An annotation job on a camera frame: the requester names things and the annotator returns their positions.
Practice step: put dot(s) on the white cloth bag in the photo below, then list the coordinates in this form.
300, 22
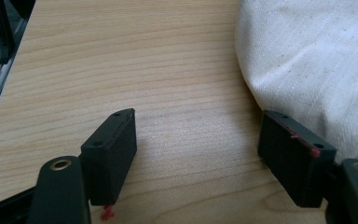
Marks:
307, 46

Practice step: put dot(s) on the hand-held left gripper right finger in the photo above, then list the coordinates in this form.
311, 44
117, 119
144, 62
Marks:
292, 161

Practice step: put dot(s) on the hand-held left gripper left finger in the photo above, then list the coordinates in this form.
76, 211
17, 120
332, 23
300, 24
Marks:
108, 155

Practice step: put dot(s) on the black stand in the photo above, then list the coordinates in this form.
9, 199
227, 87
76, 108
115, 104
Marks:
4, 34

